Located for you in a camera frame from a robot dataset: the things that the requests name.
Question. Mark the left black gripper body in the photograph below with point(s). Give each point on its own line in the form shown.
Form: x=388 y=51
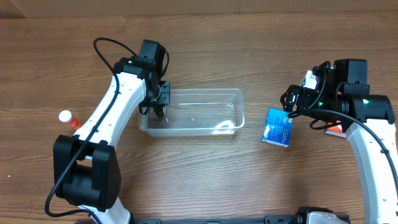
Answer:
x=163 y=94

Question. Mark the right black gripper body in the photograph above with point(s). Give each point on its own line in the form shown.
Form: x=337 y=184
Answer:
x=306 y=98

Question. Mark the white blue box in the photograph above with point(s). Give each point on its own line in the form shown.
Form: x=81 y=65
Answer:
x=310 y=80

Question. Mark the red white box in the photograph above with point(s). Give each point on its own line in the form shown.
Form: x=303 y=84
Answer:
x=335 y=131

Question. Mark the orange bottle white cap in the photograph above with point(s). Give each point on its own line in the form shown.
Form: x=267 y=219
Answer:
x=67 y=117

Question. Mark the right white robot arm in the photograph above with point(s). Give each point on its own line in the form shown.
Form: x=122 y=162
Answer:
x=342 y=97

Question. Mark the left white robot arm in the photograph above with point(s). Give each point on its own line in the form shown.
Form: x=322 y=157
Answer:
x=86 y=170

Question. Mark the clear plastic container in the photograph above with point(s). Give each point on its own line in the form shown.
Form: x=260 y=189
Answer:
x=197 y=112

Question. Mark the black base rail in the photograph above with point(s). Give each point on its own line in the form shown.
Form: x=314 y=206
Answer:
x=302 y=216

